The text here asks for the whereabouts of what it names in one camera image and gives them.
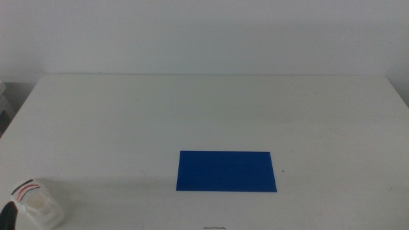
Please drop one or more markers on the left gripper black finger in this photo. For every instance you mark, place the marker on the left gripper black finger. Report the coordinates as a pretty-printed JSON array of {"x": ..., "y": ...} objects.
[{"x": 8, "y": 217}]

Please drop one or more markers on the blue rectangular mat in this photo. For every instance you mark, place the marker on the blue rectangular mat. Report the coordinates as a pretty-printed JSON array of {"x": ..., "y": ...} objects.
[{"x": 225, "y": 171}]

